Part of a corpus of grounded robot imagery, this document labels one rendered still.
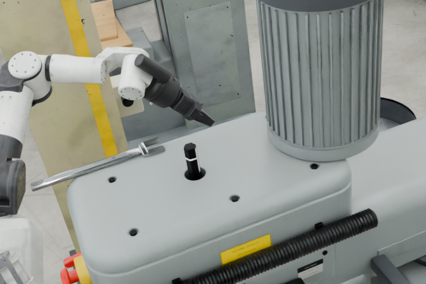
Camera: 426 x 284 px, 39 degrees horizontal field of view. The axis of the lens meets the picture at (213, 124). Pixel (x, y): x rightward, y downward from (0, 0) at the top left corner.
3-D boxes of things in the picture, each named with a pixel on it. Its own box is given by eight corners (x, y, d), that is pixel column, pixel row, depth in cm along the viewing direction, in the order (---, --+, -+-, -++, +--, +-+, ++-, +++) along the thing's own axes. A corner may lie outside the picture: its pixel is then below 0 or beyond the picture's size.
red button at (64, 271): (66, 296, 104) (60, 281, 101) (63, 280, 107) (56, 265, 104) (85, 289, 104) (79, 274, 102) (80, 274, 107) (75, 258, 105)
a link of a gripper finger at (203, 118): (208, 127, 163) (193, 118, 159) (215, 118, 163) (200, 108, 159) (210, 130, 162) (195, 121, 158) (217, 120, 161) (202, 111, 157)
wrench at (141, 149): (33, 196, 104) (32, 192, 103) (30, 182, 107) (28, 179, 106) (165, 151, 109) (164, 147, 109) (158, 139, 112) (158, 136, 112)
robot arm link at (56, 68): (99, 71, 157) (26, 67, 157) (92, 47, 148) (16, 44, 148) (93, 105, 152) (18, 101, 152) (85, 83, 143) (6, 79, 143)
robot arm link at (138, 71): (143, 112, 155) (109, 93, 148) (148, 77, 160) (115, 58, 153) (174, 99, 148) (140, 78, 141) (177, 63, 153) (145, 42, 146)
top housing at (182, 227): (110, 338, 97) (85, 272, 87) (80, 234, 117) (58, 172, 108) (361, 236, 107) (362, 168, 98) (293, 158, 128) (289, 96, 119)
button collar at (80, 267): (85, 298, 104) (77, 274, 101) (79, 274, 109) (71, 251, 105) (97, 293, 104) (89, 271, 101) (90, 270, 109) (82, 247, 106)
